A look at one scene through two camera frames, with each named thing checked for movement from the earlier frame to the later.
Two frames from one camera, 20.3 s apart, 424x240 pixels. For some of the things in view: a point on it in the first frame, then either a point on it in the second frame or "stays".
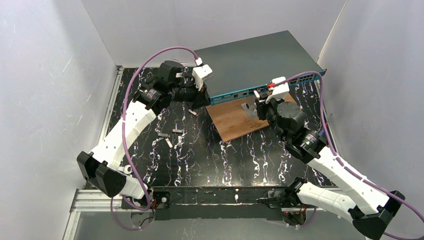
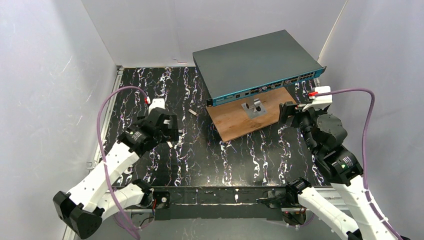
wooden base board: (231, 121) stays
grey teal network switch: (240, 68) stays
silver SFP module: (192, 112) stays
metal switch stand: (251, 110) stays
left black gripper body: (201, 98) → (168, 123)
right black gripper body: (261, 108) → (286, 113)
